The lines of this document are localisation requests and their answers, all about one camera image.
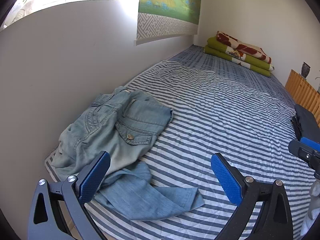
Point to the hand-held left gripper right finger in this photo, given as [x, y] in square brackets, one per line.
[226, 180]

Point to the person's right hand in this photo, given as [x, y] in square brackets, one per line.
[312, 205]

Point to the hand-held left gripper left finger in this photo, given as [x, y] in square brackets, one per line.
[96, 177]

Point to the green floral folded blanket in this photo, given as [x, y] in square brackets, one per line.
[237, 52]

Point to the stack of dark folded clothes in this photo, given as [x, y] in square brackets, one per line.
[307, 120]

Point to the green landscape wall poster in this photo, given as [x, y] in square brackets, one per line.
[170, 0]

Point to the potted spider plant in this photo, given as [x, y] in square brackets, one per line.
[318, 85]

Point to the dark ceramic vase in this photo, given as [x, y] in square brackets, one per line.
[305, 69]

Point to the blue white striped bed sheet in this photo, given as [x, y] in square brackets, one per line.
[212, 105]

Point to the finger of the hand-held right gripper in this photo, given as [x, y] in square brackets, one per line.
[308, 142]

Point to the light blue denim jeans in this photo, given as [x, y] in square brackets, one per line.
[112, 130]

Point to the wooden slatted headboard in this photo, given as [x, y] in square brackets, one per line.
[302, 92]

